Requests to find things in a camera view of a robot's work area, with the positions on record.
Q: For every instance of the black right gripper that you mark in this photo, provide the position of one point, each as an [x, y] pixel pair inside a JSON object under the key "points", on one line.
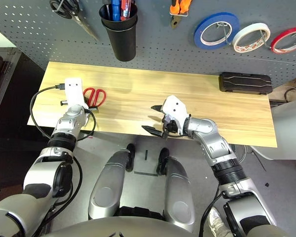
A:
{"points": [[172, 127]]}

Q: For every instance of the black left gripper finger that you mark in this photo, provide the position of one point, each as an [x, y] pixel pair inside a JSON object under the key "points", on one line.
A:
{"points": [[64, 103], [93, 108]]}

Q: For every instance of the white tape roll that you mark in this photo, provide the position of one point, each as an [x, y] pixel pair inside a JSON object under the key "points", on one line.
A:
{"points": [[236, 43]]}

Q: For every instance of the orange black pliers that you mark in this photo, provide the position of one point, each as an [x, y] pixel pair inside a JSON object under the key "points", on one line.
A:
{"points": [[180, 6]]}

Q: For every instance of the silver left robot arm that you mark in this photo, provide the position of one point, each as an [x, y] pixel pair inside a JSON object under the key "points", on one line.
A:
{"points": [[39, 177]]}

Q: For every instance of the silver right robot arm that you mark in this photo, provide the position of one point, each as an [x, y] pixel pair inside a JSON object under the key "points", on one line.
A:
{"points": [[217, 145]]}

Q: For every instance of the grey metal pegboard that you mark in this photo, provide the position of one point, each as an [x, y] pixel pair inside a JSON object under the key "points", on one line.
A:
{"points": [[162, 49]]}

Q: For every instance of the black right robot foot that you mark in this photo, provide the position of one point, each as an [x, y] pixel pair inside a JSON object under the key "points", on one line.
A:
{"points": [[162, 160]]}

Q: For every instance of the black robot foot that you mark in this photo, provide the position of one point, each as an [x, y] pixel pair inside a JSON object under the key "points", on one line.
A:
{"points": [[130, 158], [162, 160]]}

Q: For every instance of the black left robot foot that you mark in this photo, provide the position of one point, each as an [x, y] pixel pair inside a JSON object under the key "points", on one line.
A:
{"points": [[130, 158]]}

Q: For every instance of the long black floor tape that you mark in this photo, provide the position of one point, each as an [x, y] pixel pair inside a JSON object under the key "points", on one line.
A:
{"points": [[146, 173]]}

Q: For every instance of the black plastic cup holder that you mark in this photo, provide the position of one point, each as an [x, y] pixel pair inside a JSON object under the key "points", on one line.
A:
{"points": [[123, 47]]}

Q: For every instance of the black equipment case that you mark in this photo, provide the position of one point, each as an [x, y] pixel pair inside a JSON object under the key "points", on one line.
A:
{"points": [[0, 74]]}

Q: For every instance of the silver right robot leg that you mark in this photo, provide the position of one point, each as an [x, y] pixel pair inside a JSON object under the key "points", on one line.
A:
{"points": [[178, 197]]}

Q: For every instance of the silver robot leg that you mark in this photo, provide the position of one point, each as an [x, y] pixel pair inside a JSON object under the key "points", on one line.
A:
{"points": [[178, 197], [106, 192]]}

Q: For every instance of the silver left robot leg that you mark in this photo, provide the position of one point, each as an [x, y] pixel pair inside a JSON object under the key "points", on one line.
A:
{"points": [[106, 192]]}

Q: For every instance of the blue tape roll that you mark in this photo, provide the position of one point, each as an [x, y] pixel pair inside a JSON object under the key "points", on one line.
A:
{"points": [[198, 37]]}

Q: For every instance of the black tool case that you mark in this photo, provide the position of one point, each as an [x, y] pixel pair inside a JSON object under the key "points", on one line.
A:
{"points": [[244, 82]]}

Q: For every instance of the silver double-prong peg hook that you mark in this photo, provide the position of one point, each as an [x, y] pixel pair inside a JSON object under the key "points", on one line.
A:
{"points": [[264, 37], [225, 32]]}

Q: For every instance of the grey robot torso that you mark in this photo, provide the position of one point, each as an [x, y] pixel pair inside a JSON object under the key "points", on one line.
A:
{"points": [[118, 228]]}

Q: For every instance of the white bystander shoe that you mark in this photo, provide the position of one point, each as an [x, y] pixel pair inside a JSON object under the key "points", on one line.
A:
{"points": [[218, 222]]}

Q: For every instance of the red tape roll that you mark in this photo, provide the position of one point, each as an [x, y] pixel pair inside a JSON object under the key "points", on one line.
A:
{"points": [[275, 45]]}

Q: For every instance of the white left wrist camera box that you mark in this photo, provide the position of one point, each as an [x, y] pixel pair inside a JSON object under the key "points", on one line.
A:
{"points": [[74, 91]]}

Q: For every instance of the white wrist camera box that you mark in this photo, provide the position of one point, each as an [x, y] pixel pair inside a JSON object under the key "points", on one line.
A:
{"points": [[74, 91], [175, 106]]}

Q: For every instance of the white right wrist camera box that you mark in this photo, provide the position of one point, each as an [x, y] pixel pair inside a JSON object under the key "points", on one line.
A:
{"points": [[175, 106]]}

